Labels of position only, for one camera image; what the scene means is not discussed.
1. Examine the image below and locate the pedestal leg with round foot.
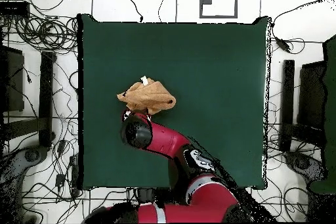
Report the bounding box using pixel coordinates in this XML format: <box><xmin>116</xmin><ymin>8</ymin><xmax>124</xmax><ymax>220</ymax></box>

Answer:
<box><xmin>285</xmin><ymin>151</ymin><xmax>327</xmax><ymax>183</ymax></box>
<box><xmin>0</xmin><ymin>145</ymin><xmax>49</xmax><ymax>223</ymax></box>

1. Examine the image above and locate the dark green table cloth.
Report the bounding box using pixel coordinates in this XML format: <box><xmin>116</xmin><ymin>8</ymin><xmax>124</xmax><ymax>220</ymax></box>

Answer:
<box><xmin>77</xmin><ymin>13</ymin><xmax>272</xmax><ymax>190</ymax></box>

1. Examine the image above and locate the black power adapter with cable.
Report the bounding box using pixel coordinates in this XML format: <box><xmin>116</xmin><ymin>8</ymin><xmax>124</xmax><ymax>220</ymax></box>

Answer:
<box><xmin>274</xmin><ymin>37</ymin><xmax>292</xmax><ymax>53</ymax></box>

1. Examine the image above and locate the black stand bar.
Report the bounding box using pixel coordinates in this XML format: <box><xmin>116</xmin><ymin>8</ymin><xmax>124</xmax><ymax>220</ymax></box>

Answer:
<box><xmin>279</xmin><ymin>59</ymin><xmax>295</xmax><ymax>152</ymax></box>
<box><xmin>38</xmin><ymin>51</ymin><xmax>56</xmax><ymax>148</ymax></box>

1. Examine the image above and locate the orange terry towel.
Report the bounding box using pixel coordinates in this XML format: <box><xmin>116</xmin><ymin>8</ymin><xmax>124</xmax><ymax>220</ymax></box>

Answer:
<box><xmin>117</xmin><ymin>76</ymin><xmax>177</xmax><ymax>116</ymax></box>

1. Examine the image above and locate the black cable coil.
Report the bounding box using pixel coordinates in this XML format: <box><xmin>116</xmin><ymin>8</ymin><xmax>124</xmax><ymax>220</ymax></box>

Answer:
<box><xmin>14</xmin><ymin>14</ymin><xmax>79</xmax><ymax>51</ymax></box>

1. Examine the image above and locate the long black cable with plug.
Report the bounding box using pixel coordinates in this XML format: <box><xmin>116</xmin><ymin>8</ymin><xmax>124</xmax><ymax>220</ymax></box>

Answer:
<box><xmin>119</xmin><ymin>0</ymin><xmax>144</xmax><ymax>23</ymax></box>

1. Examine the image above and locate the grey floor frame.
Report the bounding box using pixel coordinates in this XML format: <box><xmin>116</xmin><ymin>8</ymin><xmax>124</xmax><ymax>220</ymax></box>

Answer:
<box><xmin>199</xmin><ymin>0</ymin><xmax>239</xmax><ymax>19</ymax></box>

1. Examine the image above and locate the small black power adapter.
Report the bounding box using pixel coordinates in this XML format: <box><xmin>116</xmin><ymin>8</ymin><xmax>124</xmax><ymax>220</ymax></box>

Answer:
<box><xmin>55</xmin><ymin>173</ymin><xmax>66</xmax><ymax>189</ymax></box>
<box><xmin>56</xmin><ymin>139</ymin><xmax>67</xmax><ymax>154</ymax></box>

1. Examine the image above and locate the large black box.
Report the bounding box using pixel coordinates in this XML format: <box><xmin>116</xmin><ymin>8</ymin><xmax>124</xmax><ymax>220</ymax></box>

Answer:
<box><xmin>298</xmin><ymin>60</ymin><xmax>327</xmax><ymax>130</ymax></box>
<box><xmin>0</xmin><ymin>45</ymin><xmax>25</xmax><ymax>112</ymax></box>

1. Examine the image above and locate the flat black device box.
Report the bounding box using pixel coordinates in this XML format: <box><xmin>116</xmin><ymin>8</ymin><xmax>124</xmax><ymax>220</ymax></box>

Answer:
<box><xmin>0</xmin><ymin>1</ymin><xmax>30</xmax><ymax>16</ymax></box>

